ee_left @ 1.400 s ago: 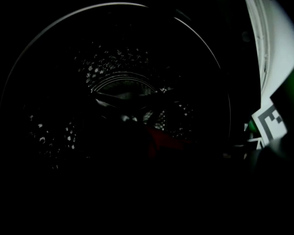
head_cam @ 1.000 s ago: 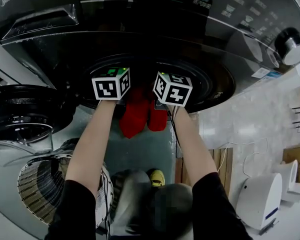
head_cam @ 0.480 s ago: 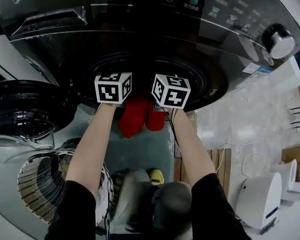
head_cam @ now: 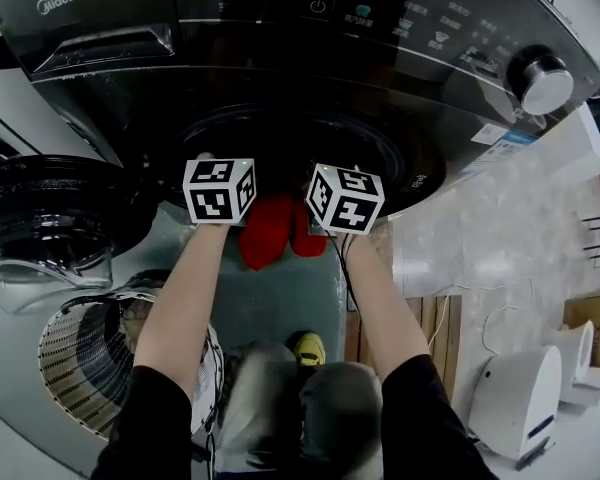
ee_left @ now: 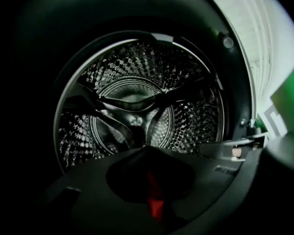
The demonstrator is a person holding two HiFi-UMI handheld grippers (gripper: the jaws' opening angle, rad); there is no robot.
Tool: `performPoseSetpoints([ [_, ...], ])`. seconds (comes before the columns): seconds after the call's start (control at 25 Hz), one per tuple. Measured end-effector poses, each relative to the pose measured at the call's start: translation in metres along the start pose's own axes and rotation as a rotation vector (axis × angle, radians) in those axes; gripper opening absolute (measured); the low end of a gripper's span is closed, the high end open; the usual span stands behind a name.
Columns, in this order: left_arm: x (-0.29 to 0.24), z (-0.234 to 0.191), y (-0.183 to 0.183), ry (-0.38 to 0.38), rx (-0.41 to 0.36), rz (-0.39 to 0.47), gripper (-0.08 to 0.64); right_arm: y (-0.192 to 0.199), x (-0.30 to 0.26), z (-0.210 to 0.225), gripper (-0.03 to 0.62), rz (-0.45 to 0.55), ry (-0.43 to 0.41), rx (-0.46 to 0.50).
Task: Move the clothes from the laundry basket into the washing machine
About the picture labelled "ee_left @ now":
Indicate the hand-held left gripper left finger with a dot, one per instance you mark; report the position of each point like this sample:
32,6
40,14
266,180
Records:
93,192

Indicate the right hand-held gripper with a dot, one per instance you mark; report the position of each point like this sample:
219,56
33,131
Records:
291,101

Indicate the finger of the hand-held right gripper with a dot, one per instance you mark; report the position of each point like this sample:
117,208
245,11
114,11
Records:
215,149

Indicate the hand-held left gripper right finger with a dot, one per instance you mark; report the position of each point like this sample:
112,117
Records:
205,180

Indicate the red clothes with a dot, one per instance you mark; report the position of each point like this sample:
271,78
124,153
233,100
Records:
155,204

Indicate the black washing machine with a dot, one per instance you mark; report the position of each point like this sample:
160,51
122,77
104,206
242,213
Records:
137,82

